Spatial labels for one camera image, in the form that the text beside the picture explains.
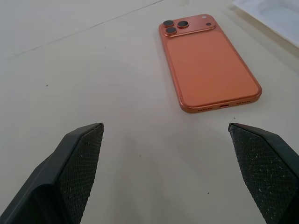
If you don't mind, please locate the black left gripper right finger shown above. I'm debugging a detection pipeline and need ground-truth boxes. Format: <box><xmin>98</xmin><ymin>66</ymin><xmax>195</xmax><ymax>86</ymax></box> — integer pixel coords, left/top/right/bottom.
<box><xmin>228</xmin><ymin>122</ymin><xmax>299</xmax><ymax>224</ymax></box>

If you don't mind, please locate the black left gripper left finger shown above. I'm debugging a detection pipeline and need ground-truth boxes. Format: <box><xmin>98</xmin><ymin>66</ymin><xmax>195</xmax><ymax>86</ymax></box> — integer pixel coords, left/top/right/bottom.
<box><xmin>0</xmin><ymin>122</ymin><xmax>105</xmax><ymax>224</ymax></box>

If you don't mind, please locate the orange smartphone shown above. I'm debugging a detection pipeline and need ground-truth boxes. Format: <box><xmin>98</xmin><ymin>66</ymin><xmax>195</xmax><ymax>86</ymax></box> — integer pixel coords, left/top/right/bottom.
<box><xmin>158</xmin><ymin>13</ymin><xmax>263</xmax><ymax>114</ymax></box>

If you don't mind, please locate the white tray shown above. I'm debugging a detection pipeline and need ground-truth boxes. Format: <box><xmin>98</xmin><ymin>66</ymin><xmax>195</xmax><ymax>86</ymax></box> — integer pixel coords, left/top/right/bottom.
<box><xmin>228</xmin><ymin>0</ymin><xmax>299</xmax><ymax>51</ymax></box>

